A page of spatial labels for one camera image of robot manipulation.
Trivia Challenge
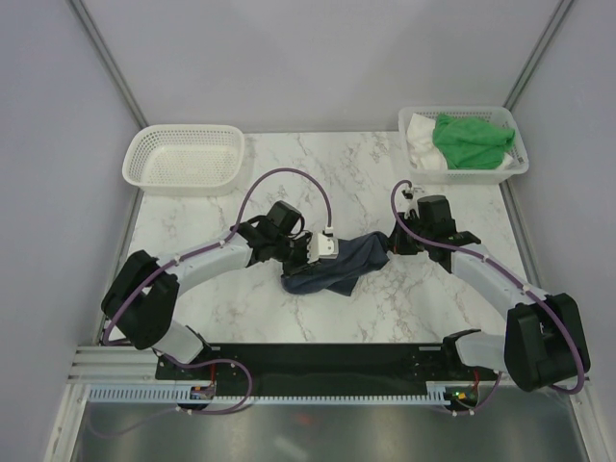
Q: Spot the dark blue towel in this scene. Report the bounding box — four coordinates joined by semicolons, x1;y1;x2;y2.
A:
281;231;389;296

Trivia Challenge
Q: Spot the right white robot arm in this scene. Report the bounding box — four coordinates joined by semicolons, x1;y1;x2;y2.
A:
390;195;590;395

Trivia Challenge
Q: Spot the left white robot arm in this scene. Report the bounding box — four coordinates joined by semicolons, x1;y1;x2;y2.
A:
101;201;339;379

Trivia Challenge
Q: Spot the white towel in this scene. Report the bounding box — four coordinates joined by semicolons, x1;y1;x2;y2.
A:
407;114;510;170

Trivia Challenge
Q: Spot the green towel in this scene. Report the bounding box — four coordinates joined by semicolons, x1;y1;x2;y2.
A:
432;114;516;170

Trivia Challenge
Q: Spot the right white plastic basket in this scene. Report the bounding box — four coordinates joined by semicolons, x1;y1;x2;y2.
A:
397;106;529;185

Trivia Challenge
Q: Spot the white plastic basket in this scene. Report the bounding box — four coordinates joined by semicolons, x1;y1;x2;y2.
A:
121;124;245;197
397;106;529;185

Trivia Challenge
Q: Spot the left white plastic basket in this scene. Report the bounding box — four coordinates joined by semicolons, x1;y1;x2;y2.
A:
121;124;245;197

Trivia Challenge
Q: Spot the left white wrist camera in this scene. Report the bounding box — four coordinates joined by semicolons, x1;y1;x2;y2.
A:
307;232;339;264

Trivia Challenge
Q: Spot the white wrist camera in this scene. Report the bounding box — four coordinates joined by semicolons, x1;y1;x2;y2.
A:
402;184;424;218
307;232;339;264

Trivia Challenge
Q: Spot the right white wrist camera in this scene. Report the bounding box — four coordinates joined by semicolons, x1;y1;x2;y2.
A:
402;184;424;218

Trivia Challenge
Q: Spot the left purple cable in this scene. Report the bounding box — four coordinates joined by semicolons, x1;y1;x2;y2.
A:
103;167;336;347

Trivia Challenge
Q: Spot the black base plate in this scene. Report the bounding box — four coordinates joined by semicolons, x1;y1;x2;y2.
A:
153;342;497;398

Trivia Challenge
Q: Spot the white slotted cable duct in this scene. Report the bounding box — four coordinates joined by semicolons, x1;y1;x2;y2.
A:
88;384;450;406

